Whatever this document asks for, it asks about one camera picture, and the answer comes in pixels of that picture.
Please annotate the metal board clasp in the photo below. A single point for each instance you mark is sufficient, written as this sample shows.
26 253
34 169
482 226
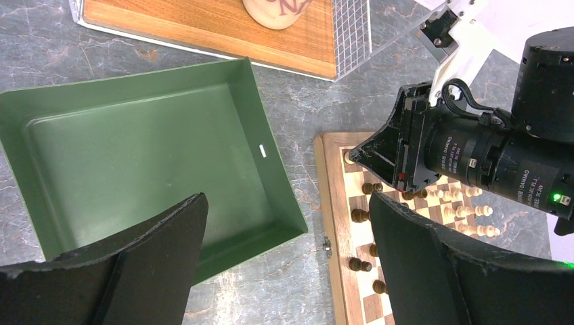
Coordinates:
327 247

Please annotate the green plastic tray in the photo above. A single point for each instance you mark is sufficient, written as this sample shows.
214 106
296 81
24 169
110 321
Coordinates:
93 158

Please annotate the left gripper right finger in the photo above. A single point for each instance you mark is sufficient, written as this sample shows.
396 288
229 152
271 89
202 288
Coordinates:
436 275

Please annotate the white wire wooden shelf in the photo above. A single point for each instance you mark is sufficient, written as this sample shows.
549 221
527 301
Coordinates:
330 39

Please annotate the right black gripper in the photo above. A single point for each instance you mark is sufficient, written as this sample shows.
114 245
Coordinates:
420 143

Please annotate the cream lotion bottle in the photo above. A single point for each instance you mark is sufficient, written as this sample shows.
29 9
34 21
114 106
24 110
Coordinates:
276 14

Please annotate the wooden chess board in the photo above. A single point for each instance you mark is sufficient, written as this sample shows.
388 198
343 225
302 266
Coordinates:
353 269

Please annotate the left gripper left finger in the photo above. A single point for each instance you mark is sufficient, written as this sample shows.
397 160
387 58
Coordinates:
140 275

